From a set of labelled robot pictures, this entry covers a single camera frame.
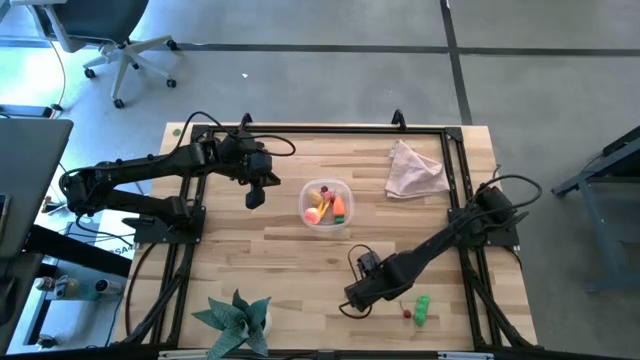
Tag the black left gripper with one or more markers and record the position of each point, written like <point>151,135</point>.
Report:
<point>235,152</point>

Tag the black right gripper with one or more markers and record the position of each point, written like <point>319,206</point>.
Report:
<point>365,295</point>

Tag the green toy pea pod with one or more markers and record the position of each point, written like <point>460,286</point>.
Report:
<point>422,310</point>

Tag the pink orange toy peach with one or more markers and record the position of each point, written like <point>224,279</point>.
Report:
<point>312,216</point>

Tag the clear plastic tupperware container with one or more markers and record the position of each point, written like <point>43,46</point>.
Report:
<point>347,192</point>

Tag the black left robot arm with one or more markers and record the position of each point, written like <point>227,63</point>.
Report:
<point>150,162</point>

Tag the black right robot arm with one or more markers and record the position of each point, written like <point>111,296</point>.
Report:
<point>435,245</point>

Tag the beige folded cloth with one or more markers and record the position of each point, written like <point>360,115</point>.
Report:
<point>412,175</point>

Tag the green leafy plant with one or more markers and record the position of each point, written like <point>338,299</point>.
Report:
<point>235,322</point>

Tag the white labelled box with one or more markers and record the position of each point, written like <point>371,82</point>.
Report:
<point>122,248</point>

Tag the white cylinder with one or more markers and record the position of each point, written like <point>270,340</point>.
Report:
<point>108,286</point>

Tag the black desk beam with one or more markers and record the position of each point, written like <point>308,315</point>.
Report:
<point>75,252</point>

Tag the black white office chair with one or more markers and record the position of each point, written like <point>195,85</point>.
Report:
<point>95,20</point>

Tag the grey desk top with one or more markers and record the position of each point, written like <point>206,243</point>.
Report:
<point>30,175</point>

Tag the small bottle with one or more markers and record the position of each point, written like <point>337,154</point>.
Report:
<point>43,284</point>

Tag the flat black device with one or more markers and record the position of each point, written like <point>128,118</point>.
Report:
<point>25,110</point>

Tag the black round object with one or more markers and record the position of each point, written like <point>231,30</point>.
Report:
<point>45,341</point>

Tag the dark blue metal stand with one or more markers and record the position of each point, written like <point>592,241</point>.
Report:
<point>615,155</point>

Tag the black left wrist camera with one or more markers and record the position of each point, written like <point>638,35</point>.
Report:
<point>260,163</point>

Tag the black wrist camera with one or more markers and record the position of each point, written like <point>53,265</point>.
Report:
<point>260,163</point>
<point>368,261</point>

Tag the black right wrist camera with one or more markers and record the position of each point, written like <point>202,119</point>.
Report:
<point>368,261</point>

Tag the black frame hook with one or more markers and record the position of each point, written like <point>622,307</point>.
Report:
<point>398,119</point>
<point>245,120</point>

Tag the black aluminium table frame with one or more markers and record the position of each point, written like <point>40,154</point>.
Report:
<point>325,129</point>

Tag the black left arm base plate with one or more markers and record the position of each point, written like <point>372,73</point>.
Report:
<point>165,235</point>

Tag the silver frame bracket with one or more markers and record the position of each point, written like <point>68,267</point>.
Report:
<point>465,356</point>

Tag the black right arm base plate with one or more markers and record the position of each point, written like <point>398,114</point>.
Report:
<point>505,235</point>

